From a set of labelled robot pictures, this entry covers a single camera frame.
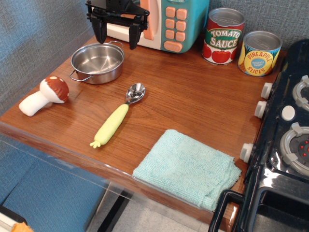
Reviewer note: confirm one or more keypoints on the pineapple slices can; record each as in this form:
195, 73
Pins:
259, 53

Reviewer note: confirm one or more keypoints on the light blue folded cloth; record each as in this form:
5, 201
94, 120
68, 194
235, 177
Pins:
188, 169

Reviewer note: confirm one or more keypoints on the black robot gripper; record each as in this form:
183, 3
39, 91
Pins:
119, 12

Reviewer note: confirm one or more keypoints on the small stainless steel pan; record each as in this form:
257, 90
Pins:
97, 63

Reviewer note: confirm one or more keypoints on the grey stove knob middle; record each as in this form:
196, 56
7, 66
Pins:
260, 109

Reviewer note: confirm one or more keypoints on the grey stove knob rear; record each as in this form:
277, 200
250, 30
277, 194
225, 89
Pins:
266, 90

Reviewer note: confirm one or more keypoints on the toy microwave teal and cream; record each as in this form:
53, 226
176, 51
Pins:
174, 25

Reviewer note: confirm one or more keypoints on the spoon with yellow-green handle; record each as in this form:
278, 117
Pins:
134, 94

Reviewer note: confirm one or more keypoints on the orange and black corner object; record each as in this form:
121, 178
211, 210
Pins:
12, 222

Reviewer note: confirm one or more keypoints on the grey stove knob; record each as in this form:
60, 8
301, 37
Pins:
260, 109
245, 153
266, 90

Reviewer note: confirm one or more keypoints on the grey stove knob front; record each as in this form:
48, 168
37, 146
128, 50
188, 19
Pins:
245, 153

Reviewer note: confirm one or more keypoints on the black toy stove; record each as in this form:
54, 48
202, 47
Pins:
276, 196

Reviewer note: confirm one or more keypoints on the tomato sauce can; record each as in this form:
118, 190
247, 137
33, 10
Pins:
223, 32

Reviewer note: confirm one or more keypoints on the plush brown cap mushroom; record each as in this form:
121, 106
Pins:
52, 89

